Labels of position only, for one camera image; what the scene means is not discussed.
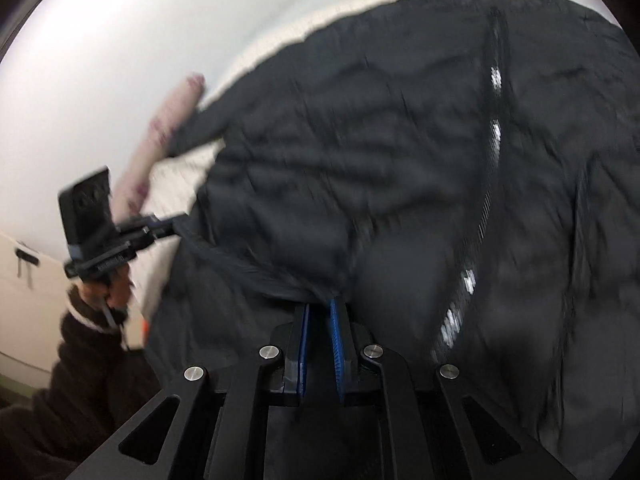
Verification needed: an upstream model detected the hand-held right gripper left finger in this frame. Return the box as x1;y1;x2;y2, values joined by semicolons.
65;303;313;480

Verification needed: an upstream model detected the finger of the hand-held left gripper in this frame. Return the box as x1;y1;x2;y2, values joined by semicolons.
125;211;189;233
131;230;177;256

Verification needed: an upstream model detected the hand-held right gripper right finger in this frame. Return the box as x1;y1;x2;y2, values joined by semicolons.
327;297;576;480

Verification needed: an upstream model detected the black jacket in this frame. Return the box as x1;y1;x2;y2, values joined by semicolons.
142;0;640;480

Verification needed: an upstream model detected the person's left forearm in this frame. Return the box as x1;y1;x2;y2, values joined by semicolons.
0;285;168;480

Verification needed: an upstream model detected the person's left hand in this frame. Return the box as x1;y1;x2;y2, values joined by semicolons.
79;264;137;332

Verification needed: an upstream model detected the floral bed sheet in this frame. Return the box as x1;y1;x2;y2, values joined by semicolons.
111;0;528;331

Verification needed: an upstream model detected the black wall fixture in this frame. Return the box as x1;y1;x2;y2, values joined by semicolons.
14;241;41;277

